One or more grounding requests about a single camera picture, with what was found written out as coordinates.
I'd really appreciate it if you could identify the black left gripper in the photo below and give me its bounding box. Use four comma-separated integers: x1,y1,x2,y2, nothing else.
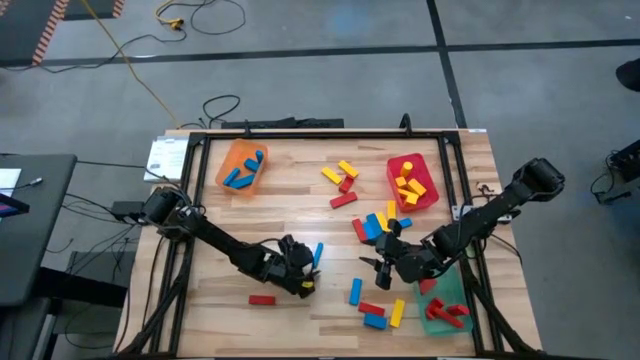
269,233,321,300

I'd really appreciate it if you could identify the red wooden arch block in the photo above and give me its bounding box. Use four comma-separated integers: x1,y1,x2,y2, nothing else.
424,297,446,321

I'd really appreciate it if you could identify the yellow extension cable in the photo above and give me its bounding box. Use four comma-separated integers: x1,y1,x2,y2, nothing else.
79,0,187,129

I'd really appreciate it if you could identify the orange plastic bin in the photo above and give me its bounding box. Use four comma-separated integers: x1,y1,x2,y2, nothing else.
214,137,270,199

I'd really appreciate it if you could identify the red plastic bin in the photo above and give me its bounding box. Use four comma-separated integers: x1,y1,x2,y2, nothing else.
386,152,441,215

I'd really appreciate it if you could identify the black desk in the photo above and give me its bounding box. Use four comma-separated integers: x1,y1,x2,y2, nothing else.
0,153,79,307

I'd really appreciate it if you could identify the black power brick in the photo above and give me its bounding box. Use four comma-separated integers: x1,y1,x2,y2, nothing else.
110,200,146,217

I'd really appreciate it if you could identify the black equipment with cables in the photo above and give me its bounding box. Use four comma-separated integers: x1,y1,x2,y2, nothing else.
590,139,640,205

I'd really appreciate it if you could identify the looped black floor cable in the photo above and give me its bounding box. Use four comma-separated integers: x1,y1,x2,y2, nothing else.
201,93,242,129

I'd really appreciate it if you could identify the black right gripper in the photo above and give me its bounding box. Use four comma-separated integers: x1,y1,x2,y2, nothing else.
359,218,446,291

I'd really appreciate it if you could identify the green plastic bin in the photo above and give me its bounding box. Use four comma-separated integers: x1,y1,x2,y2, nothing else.
412,263,474,337

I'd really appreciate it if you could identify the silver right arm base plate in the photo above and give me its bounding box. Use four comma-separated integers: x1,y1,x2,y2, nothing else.
451,203,516,224

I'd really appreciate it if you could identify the white paper booklet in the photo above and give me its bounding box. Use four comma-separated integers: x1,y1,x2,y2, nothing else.
143,137,191,184

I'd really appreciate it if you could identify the large striped black floor mat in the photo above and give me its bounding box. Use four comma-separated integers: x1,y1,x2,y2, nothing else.
0,0,71,67

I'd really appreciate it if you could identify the black power strip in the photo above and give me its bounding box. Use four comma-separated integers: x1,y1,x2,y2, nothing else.
221,117,346,130

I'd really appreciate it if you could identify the long black floor cable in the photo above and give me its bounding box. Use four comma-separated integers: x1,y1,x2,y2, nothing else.
2,0,247,72

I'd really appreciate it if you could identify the black metal table frame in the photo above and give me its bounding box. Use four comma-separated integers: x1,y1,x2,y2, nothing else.
114,129,546,359

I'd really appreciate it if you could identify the cable with silver plug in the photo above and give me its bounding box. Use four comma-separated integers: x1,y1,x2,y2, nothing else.
0,177,45,192

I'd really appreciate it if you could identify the dark tablet screen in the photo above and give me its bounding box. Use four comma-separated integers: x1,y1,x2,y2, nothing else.
0,192,31,219

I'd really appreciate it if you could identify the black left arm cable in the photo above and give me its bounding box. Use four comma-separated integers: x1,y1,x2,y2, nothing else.
234,236,289,251

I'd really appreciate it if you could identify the white paper sheet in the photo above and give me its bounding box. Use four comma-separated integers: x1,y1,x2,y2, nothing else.
0,168,24,199

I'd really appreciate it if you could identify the small striped black floor mat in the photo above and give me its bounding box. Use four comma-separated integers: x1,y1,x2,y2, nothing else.
63,0,127,21

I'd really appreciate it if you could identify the person's shoe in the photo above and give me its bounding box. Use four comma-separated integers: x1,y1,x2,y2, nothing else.
615,58,640,93

